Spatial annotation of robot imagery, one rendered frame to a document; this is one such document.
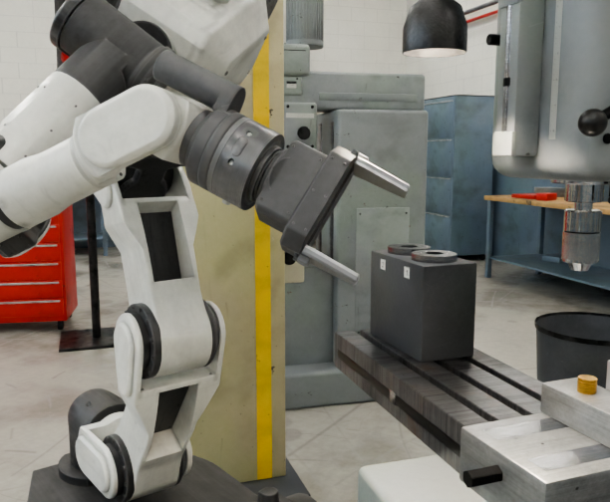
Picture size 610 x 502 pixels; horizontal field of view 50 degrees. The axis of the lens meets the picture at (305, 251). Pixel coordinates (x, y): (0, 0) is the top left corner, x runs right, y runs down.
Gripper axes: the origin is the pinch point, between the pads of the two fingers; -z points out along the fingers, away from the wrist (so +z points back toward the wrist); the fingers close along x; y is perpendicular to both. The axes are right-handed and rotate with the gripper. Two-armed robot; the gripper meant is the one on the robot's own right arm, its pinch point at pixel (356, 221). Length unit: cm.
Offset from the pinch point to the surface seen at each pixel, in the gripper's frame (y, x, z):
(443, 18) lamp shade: -1.6, 24.1, 2.7
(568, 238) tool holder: 21.3, 17.9, -22.8
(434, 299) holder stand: 60, 11, -12
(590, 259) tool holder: 21.3, 16.6, -26.4
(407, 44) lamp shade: 1.1, 21.2, 5.2
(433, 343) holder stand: 63, 5, -16
